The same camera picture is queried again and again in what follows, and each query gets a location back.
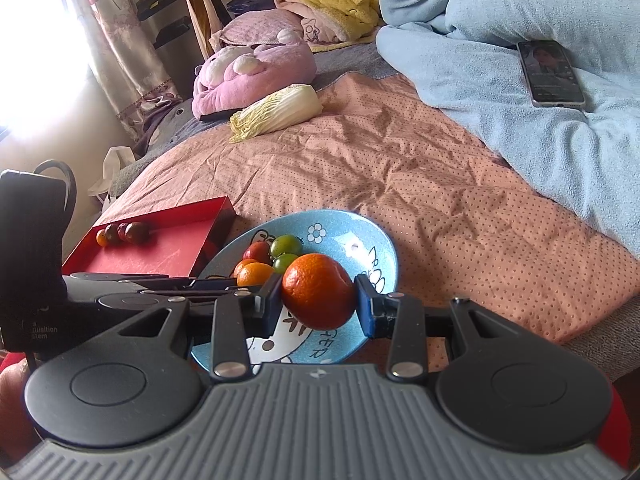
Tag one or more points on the white bag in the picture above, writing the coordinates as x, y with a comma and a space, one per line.
112, 170

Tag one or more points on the blue cartoon plate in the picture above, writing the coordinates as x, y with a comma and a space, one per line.
350, 240

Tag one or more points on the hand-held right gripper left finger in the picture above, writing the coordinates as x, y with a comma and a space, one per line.
272, 310

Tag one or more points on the dark red cherry tomato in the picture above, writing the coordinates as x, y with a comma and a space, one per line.
123, 230

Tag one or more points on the grey plush toy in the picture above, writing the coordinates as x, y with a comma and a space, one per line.
165, 125

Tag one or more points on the smartphone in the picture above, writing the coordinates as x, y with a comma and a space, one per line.
550, 72

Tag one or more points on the mandarin orange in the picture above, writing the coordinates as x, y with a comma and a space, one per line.
241, 265
317, 290

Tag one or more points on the red tray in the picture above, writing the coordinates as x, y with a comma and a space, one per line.
165, 245

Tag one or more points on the floral curtain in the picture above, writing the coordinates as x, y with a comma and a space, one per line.
125, 35

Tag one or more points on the brown cherry tomato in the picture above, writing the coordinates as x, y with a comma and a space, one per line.
138, 233

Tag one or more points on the light blue fleece blanket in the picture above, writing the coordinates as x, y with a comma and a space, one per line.
500, 125

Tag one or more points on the dark green cherry tomato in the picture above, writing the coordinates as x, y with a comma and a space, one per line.
113, 235

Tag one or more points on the wooden board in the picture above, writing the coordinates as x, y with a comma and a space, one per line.
202, 15

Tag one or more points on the pink pillow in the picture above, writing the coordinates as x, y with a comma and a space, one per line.
260, 25

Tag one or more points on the red trousers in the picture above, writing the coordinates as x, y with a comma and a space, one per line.
622, 425

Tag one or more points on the pink plush toy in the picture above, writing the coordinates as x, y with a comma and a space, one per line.
260, 77

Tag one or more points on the napa cabbage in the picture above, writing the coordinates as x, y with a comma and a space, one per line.
280, 110

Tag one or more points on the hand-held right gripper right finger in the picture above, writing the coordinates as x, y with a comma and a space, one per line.
364, 310

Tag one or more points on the dark blue cloth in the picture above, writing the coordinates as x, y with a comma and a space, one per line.
247, 6

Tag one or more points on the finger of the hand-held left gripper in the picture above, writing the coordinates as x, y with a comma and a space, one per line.
210, 294
125, 277

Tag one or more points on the orange cherry tomato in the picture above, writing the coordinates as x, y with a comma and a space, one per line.
255, 276
102, 238

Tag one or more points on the yellow plush garment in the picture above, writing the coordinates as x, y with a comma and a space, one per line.
340, 7

